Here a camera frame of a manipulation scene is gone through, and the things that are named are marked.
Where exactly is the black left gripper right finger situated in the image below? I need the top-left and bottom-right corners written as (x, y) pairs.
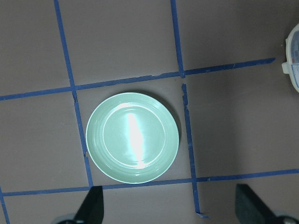
top-left (235, 184), bottom-right (277, 224)

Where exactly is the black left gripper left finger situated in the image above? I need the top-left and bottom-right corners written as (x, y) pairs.
top-left (73, 186), bottom-right (104, 224)

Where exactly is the white rice cooker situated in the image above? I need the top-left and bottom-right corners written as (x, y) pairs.
top-left (282, 24), bottom-right (299, 92)

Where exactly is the far mint green plate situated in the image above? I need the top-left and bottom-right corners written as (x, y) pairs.
top-left (85, 92), bottom-right (179, 184)

